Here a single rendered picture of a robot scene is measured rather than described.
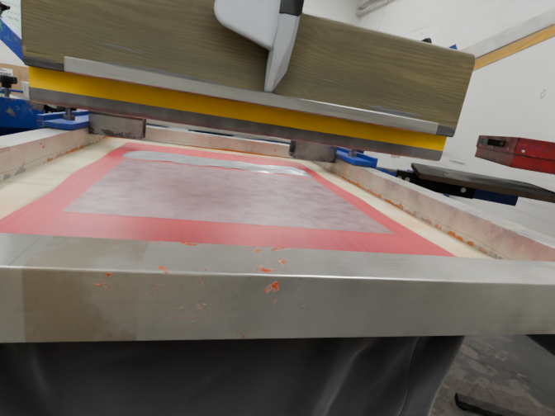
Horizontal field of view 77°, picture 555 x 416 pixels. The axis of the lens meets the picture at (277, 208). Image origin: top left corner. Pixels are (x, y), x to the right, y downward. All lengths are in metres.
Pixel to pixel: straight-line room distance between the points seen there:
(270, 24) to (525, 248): 0.31
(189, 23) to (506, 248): 0.36
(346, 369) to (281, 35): 0.30
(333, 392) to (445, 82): 0.31
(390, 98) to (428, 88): 0.04
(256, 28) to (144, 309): 0.20
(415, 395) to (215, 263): 0.30
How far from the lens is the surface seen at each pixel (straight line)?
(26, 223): 0.34
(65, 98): 0.31
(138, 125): 0.75
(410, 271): 0.22
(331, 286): 0.19
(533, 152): 1.26
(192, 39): 0.29
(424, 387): 0.43
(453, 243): 0.44
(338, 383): 0.38
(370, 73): 0.32
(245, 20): 0.28
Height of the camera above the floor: 1.07
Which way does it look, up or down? 15 degrees down
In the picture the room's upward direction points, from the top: 9 degrees clockwise
